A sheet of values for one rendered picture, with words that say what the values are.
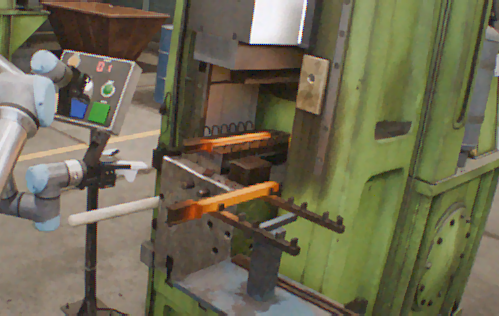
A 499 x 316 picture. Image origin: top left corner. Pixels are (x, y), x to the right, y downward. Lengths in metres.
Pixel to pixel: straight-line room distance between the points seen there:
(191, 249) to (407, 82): 0.95
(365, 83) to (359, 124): 0.12
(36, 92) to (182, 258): 0.98
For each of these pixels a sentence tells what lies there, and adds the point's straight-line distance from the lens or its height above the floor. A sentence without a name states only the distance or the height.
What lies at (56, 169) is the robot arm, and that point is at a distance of 1.59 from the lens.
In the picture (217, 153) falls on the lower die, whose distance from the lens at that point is 1.92.
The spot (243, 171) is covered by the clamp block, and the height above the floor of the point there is 0.96.
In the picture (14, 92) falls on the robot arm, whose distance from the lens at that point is 1.33.
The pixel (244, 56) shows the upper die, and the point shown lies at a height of 1.31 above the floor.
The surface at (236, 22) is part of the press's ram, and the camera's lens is 1.83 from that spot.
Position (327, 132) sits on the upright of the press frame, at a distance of 1.79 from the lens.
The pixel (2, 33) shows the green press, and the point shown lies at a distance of 6.73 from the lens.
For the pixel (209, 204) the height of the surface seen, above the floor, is 0.99.
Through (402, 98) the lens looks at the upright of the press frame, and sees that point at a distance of 2.04.
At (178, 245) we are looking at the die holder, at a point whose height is 0.62.
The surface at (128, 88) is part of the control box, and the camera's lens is 2.20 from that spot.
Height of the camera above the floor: 1.57
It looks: 18 degrees down
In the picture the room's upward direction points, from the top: 9 degrees clockwise
